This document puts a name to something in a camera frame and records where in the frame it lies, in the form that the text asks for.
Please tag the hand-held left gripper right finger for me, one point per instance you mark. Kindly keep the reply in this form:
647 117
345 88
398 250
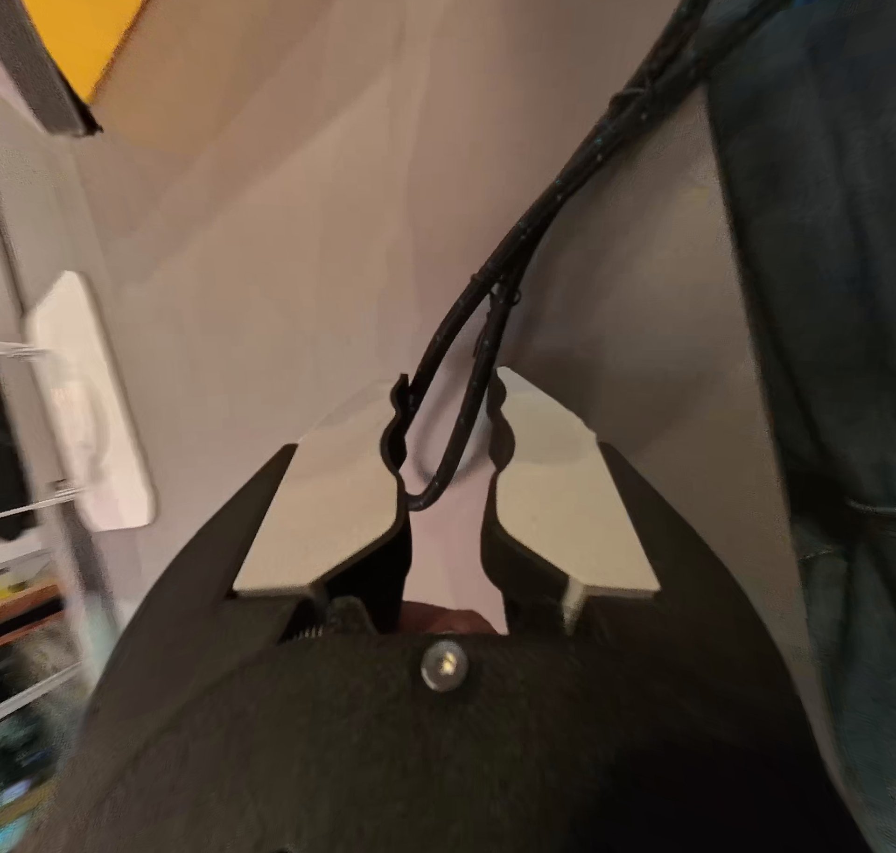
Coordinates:
581 517

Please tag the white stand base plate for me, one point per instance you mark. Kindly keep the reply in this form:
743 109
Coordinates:
98 405

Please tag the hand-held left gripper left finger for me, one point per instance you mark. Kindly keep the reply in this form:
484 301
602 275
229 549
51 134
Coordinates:
322 517

